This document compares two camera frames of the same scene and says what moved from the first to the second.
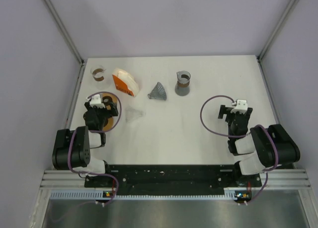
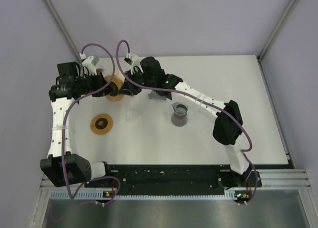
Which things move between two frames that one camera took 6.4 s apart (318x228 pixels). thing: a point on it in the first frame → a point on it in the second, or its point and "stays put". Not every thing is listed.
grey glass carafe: (182, 88) → (179, 117)
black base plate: (174, 181) stays put
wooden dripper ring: (108, 99) → (114, 95)
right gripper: (226, 110) → (129, 88)
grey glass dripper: (158, 92) stays put
